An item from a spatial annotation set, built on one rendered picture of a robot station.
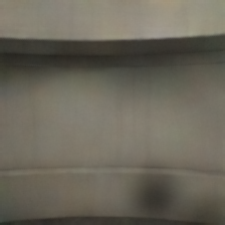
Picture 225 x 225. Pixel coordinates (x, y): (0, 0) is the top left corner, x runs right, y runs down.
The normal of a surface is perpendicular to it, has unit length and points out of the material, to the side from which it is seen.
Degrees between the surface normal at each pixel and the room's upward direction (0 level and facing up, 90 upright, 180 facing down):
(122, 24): 90
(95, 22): 90
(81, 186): 90
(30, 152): 90
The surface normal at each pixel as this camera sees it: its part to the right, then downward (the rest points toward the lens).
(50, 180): 0.16, 0.00
